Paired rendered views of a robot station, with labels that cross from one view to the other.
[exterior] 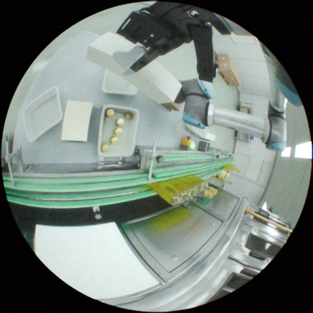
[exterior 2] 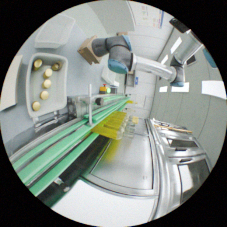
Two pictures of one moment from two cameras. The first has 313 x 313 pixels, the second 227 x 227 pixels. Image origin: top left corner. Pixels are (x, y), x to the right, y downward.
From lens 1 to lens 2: 0.20 m
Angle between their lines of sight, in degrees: 32
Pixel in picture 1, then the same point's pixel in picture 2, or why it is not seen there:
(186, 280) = (164, 185)
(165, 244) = (131, 172)
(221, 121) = (142, 66)
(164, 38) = not seen: outside the picture
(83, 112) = (11, 68)
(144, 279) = (145, 204)
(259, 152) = (142, 91)
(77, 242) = (74, 216)
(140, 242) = (114, 183)
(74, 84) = not seen: outside the picture
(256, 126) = (167, 70)
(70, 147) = (6, 119)
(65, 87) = not seen: outside the picture
